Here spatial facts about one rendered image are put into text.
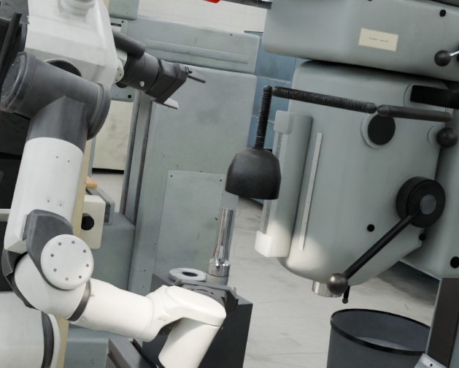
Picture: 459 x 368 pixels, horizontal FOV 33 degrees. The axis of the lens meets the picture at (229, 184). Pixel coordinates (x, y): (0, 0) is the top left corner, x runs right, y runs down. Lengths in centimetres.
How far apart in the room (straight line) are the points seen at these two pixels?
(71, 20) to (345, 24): 55
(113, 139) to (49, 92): 839
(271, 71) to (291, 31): 772
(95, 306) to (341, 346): 212
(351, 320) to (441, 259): 231
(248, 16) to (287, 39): 997
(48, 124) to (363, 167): 47
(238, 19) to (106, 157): 289
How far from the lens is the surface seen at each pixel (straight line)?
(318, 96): 95
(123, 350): 177
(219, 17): 1091
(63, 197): 115
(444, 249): 117
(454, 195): 116
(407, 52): 106
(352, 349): 313
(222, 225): 157
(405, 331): 351
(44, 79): 120
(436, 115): 101
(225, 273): 158
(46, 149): 117
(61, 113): 119
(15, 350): 155
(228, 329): 159
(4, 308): 155
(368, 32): 102
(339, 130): 107
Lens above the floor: 161
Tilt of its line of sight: 9 degrees down
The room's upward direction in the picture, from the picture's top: 9 degrees clockwise
